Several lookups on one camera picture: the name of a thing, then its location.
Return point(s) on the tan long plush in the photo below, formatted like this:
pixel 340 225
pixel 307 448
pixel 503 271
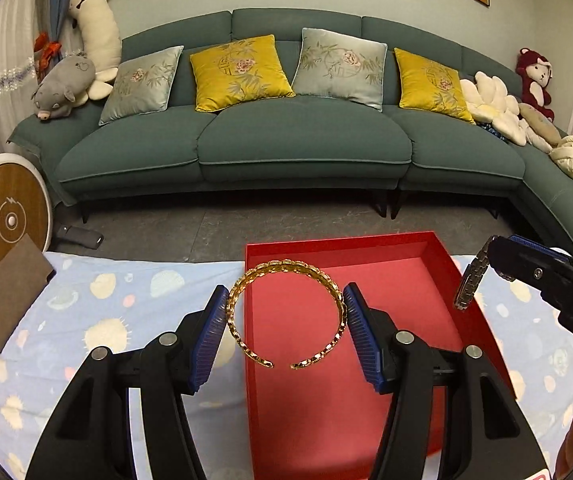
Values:
pixel 541 127

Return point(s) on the yellow embroidered pillow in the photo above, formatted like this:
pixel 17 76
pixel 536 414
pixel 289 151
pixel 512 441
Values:
pixel 239 72
pixel 434 85

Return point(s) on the red hanging ornament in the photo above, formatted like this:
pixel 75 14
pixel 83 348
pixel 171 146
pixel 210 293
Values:
pixel 49 52

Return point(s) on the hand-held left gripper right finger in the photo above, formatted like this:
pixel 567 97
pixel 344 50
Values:
pixel 361 340

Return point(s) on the red monkey plush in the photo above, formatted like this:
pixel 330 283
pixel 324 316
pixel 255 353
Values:
pixel 533 77

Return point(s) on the grey device on floor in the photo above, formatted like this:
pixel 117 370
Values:
pixel 81 236

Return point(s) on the pale blue embroidered pillow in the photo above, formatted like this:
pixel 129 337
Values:
pixel 341 67
pixel 141 85

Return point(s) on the blue printed blanket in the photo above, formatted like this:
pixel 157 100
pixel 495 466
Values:
pixel 116 320

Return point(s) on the brown flat board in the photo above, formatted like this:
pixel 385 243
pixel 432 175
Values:
pixel 11 295

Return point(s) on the silver metal wristwatch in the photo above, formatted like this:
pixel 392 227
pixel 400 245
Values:
pixel 468 280

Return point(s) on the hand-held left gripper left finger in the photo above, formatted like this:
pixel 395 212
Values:
pixel 211 340

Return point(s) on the red cardboard box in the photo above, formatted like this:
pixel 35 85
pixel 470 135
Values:
pixel 306 410

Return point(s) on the long white cow plush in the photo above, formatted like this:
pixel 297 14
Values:
pixel 99 30

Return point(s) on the grey pig plush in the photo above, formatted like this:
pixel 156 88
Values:
pixel 66 85

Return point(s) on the white flower-shaped cushion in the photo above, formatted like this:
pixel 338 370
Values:
pixel 496 105

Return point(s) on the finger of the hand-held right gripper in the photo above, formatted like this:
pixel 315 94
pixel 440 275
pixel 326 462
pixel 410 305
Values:
pixel 536 246
pixel 526 265

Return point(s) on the blue patterned cloth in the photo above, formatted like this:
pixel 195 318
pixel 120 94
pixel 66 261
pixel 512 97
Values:
pixel 487 128

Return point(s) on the round white wood-faced device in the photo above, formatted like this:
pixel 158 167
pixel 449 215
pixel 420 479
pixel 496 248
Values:
pixel 11 210

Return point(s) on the teal fabric sofa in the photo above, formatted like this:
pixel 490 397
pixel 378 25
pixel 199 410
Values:
pixel 306 145

